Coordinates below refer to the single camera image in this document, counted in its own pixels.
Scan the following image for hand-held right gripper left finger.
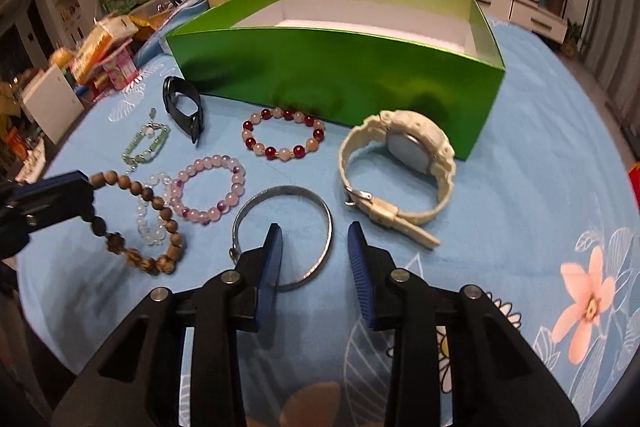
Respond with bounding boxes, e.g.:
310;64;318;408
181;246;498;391
50;223;284;427

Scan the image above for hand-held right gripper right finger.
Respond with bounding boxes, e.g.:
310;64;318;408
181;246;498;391
347;221;583;427

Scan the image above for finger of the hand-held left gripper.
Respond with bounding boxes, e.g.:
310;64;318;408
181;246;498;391
0;171;97;260

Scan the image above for silver metal bangle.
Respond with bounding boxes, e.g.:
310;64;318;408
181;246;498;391
229;187;334;292

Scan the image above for green jade bracelet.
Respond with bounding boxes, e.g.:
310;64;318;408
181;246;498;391
122;108;171;168

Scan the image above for pink bead bracelet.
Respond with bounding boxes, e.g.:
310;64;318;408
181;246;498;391
170;154;246;227

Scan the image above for clear crystal bead bracelet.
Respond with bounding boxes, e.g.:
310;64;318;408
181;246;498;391
137;173;173;247

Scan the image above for brown wooden bead bracelet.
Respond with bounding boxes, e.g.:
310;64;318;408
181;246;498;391
90;171;185;277

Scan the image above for red and white bead bracelet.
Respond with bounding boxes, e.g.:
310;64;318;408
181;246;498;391
241;107;326;162

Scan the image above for cream white wristwatch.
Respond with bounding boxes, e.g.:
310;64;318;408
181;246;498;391
338;109;457;250

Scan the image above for black wristband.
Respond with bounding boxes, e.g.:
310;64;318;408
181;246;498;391
162;76;206;146

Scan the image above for green cardboard box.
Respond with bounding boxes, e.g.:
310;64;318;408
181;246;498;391
165;0;507;162

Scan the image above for white carton box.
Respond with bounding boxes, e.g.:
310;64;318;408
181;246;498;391
19;65;86;144

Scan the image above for pink snack box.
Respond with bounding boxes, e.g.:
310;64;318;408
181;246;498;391
101;47;138;90

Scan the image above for orange snack box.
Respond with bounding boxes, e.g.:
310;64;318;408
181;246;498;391
71;18;139;82

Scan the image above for red packet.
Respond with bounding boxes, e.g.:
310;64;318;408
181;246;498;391
627;156;640;208

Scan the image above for small potted plant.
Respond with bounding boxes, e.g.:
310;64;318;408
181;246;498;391
561;21;584;56

